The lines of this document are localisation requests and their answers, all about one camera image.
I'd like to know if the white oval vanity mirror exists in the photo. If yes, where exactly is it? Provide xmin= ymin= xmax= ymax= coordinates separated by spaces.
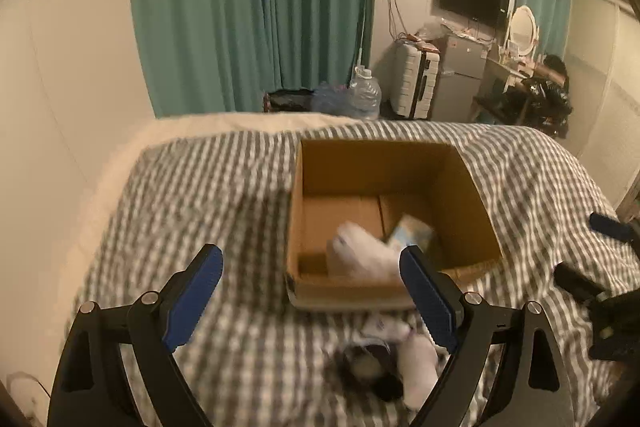
xmin=506 ymin=5 xmax=539 ymax=57

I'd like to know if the blue plastic bag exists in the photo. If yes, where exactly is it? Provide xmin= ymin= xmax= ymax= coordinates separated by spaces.
xmin=311 ymin=82 xmax=352 ymax=117

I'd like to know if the grey checkered bed cover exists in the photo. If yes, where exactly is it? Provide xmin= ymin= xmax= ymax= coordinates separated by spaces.
xmin=77 ymin=120 xmax=639 ymax=426

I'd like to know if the wooden vanity desk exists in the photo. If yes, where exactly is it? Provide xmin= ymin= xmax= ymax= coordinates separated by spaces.
xmin=470 ymin=58 xmax=528 ymax=124

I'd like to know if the white bottle inside box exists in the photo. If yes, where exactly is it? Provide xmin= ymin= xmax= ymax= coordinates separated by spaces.
xmin=326 ymin=221 xmax=400 ymax=282

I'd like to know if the white suitcase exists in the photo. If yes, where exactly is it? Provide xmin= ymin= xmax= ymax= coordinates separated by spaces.
xmin=390 ymin=41 xmax=440 ymax=119

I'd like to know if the white purple cream tube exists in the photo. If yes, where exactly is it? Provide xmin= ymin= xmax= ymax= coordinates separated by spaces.
xmin=361 ymin=313 xmax=412 ymax=343

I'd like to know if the silver mini fridge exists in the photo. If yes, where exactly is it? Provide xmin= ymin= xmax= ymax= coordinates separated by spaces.
xmin=431 ymin=35 xmax=488 ymax=122

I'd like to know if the black bin by curtain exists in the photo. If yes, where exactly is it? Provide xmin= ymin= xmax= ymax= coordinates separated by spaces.
xmin=262 ymin=89 xmax=314 ymax=113

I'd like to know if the light blue small packet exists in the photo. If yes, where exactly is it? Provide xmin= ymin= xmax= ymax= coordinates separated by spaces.
xmin=387 ymin=215 xmax=435 ymax=253

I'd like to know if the white plastic bottle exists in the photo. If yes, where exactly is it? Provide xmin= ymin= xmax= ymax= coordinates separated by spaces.
xmin=397 ymin=333 xmax=439 ymax=411

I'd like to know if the black garbage bag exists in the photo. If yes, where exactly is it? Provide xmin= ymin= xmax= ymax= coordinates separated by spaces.
xmin=502 ymin=54 xmax=573 ymax=139

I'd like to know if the large clear water jug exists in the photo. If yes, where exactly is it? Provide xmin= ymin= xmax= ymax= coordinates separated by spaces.
xmin=347 ymin=65 xmax=382 ymax=120

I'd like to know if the open cardboard box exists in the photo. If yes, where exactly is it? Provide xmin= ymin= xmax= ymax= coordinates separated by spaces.
xmin=285 ymin=139 xmax=502 ymax=312

